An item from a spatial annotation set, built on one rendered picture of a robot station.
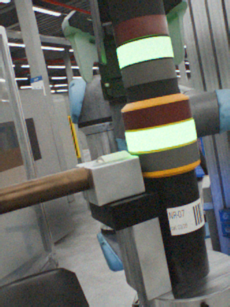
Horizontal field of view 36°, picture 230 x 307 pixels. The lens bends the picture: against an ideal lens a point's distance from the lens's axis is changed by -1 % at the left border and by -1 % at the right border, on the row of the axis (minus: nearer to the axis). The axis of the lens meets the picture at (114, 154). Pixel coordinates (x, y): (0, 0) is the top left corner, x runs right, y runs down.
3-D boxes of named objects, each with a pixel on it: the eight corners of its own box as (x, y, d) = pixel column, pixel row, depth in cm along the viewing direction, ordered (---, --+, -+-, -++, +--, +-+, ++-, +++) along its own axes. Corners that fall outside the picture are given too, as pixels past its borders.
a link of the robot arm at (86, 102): (162, 267, 96) (121, 66, 91) (109, 282, 93) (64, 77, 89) (150, 253, 107) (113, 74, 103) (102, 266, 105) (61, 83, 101)
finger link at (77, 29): (81, 78, 29) (122, 79, 37) (66, 5, 28) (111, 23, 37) (50, 86, 30) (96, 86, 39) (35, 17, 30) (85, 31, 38)
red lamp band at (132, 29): (131, 38, 20) (126, 16, 20) (107, 52, 23) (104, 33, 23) (180, 32, 21) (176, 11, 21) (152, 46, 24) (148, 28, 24)
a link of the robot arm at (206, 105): (154, 101, 107) (247, 144, 61) (119, 108, 105) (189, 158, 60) (149, 62, 103) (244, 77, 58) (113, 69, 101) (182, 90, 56)
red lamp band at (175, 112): (145, 129, 20) (141, 107, 20) (113, 131, 24) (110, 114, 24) (207, 115, 21) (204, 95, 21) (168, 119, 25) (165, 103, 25)
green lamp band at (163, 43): (135, 61, 20) (131, 39, 20) (111, 72, 23) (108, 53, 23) (184, 54, 21) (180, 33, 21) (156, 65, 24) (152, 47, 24)
